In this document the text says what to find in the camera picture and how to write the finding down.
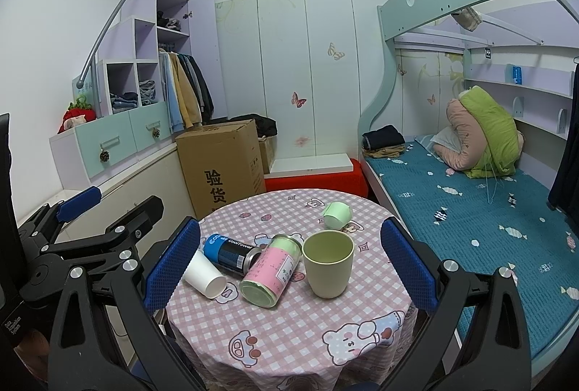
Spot pink checked tablecloth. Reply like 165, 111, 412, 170
165, 188, 419, 391

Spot pink and green canister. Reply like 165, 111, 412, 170
239, 234, 303, 309

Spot black clothes pile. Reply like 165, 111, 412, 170
240, 114, 278, 138

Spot folded jeans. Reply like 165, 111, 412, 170
109, 91, 139, 111
138, 79, 157, 106

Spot hanging clothes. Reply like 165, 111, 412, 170
158, 49, 214, 133

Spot large green cup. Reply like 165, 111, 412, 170
302, 230, 355, 299

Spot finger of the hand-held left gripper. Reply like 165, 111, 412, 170
38, 195, 164, 283
17, 186, 102, 257

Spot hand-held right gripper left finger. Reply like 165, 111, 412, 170
47, 216, 204, 391

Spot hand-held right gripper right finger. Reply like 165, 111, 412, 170
375, 218, 533, 391

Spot purple stair cabinet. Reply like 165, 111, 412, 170
49, 0, 218, 193

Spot large cardboard box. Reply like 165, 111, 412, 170
175, 119, 267, 220

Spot small green cup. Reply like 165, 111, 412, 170
322, 201, 352, 231

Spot white board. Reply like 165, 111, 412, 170
269, 153, 354, 175

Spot blue and black can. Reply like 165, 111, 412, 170
203, 234, 262, 278

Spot teal candy print bedsheet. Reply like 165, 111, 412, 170
364, 140, 579, 359

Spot small cardboard box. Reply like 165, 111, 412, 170
258, 135, 276, 175

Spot white butterfly wardrobe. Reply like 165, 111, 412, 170
215, 0, 394, 161

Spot green and pink quilt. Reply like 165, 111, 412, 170
445, 86, 525, 180

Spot grey bag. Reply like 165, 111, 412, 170
451, 7, 481, 32

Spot red strawberry plush toy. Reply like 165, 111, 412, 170
57, 97, 97, 134

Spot red stool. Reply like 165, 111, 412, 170
263, 159, 369, 198

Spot white pillow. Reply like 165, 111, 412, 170
430, 129, 466, 159

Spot dark hanging garment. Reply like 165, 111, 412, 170
548, 65, 579, 217

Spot grey metal handrail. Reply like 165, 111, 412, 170
76, 0, 191, 88

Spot white paper cup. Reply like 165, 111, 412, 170
183, 249, 227, 299

